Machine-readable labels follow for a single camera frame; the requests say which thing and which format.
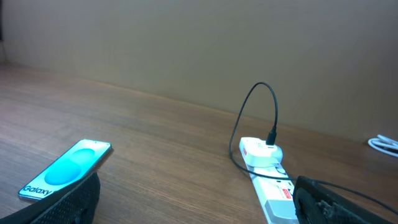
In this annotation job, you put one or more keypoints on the white USB charger adapter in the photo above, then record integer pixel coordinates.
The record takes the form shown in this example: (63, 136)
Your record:
(258, 154)

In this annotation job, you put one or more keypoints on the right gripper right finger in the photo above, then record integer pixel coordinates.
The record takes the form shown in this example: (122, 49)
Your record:
(315, 204)

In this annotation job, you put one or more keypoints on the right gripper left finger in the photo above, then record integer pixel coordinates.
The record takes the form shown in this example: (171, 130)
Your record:
(74, 204)

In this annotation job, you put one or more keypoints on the turquoise screen Galaxy smartphone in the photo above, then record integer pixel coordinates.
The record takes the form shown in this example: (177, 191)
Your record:
(70, 167)

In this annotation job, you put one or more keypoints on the white power strip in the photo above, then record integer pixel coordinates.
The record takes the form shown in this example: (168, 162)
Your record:
(274, 190)

